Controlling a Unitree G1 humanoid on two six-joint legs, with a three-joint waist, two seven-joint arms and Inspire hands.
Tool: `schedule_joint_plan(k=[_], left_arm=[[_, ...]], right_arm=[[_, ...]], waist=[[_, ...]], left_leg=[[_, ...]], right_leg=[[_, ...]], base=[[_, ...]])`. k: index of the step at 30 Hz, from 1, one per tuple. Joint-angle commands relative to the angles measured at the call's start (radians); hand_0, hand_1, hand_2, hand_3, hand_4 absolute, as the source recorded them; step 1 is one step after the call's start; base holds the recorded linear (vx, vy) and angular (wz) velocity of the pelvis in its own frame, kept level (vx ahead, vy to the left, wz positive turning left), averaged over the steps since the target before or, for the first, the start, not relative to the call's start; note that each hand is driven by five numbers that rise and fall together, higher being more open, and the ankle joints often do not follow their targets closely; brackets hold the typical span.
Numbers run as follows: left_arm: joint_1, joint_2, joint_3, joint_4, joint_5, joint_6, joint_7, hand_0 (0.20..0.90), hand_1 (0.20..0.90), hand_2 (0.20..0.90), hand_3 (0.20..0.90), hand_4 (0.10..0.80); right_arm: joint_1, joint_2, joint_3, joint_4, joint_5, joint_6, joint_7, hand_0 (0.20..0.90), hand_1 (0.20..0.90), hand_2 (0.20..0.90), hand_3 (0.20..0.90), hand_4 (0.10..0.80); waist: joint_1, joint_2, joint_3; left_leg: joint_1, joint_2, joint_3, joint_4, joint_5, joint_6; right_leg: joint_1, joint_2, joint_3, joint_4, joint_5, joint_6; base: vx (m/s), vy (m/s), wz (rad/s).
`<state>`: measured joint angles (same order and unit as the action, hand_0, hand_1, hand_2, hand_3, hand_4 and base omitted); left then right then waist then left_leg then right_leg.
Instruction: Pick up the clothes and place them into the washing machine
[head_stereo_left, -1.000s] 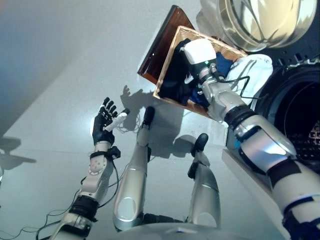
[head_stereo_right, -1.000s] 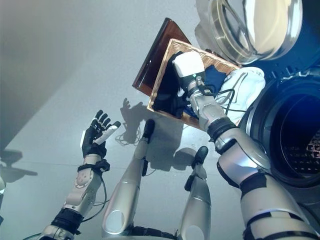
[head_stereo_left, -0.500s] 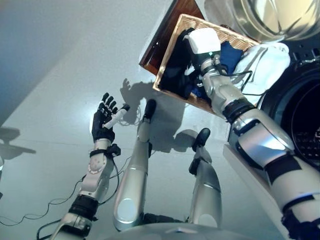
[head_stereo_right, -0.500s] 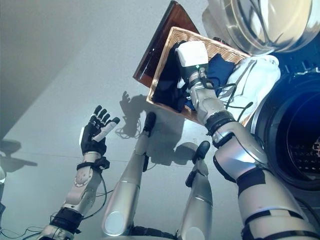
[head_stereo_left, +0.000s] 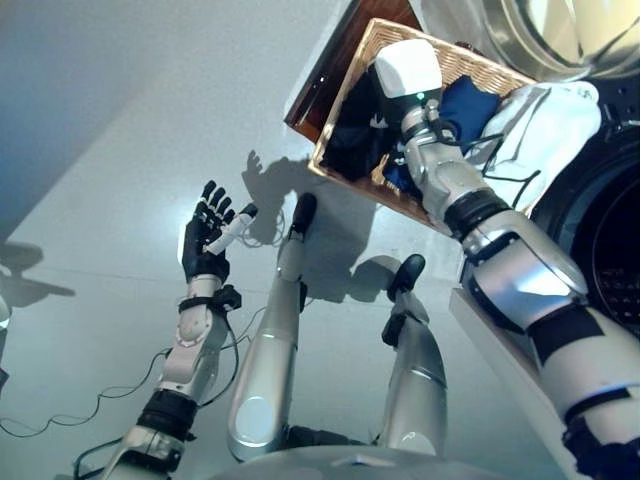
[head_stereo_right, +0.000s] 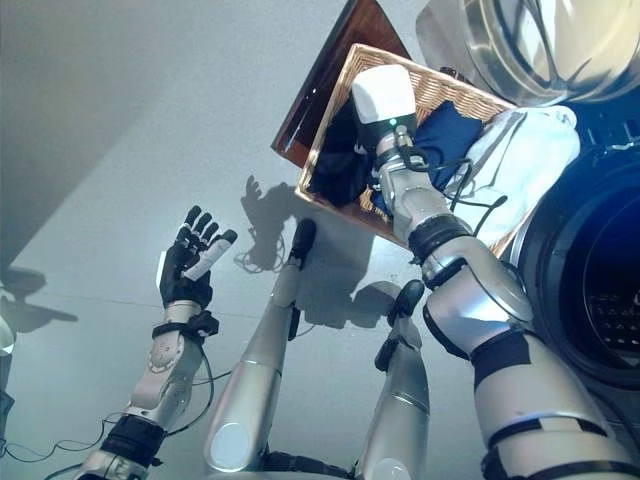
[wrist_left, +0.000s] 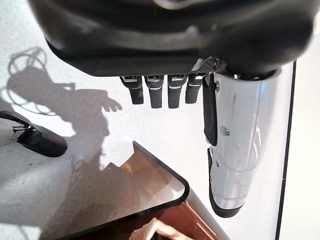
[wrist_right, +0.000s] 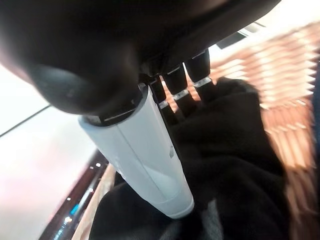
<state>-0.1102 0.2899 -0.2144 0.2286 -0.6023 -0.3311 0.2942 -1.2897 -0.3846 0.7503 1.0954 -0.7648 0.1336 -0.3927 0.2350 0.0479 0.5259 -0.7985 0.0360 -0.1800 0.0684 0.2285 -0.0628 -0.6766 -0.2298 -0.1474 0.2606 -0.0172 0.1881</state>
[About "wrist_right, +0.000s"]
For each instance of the rectangular wicker laundry basket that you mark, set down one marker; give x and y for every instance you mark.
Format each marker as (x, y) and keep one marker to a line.
(282, 87)

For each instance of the large black garment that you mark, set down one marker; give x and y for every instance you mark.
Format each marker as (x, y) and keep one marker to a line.
(225, 162)

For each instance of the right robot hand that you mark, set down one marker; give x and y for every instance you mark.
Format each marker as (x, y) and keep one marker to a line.
(87, 50)

